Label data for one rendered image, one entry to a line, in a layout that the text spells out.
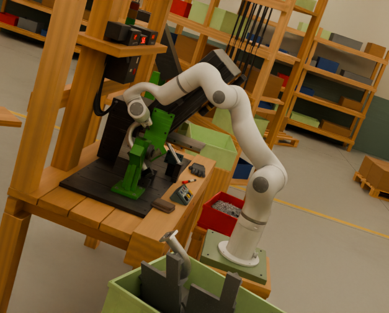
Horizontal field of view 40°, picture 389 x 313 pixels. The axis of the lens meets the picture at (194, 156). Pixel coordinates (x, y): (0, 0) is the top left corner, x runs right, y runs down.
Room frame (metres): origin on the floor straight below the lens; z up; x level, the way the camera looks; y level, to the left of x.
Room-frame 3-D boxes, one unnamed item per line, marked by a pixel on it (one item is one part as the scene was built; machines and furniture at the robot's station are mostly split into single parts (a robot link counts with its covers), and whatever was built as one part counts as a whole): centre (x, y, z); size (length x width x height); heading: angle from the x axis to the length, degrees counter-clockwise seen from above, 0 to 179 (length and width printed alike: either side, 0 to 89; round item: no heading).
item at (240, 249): (2.13, -0.32, 0.97); 0.19 x 0.19 x 0.18
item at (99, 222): (2.74, 0.27, 0.44); 1.49 x 0.70 x 0.88; 174
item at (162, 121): (2.66, 0.22, 1.17); 0.13 x 0.12 x 0.20; 174
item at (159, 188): (2.74, 0.27, 0.89); 1.10 x 0.42 x 0.02; 174
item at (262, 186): (2.10, -0.32, 1.19); 0.19 x 0.12 x 0.24; 158
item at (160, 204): (2.31, 0.06, 0.91); 0.10 x 0.08 x 0.03; 76
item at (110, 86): (2.78, 0.64, 1.23); 1.30 x 0.05 x 0.09; 174
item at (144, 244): (2.71, -0.01, 0.82); 1.50 x 0.14 x 0.15; 174
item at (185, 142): (2.81, 0.16, 1.11); 0.39 x 0.16 x 0.03; 84
